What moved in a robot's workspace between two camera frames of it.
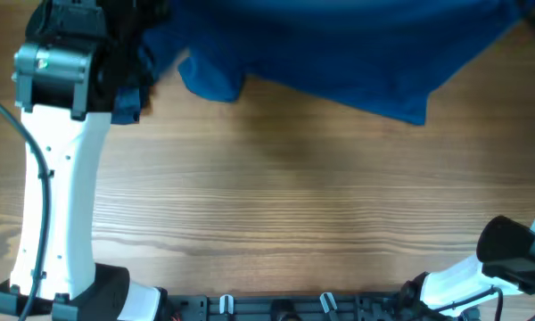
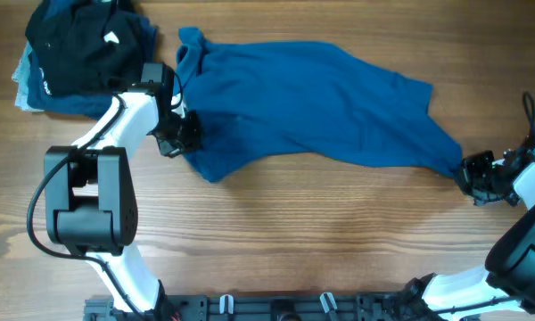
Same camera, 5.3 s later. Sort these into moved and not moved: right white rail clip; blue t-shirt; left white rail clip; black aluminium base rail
Moved: blue t-shirt
Not moved: black aluminium base rail; left white rail clip; right white rail clip
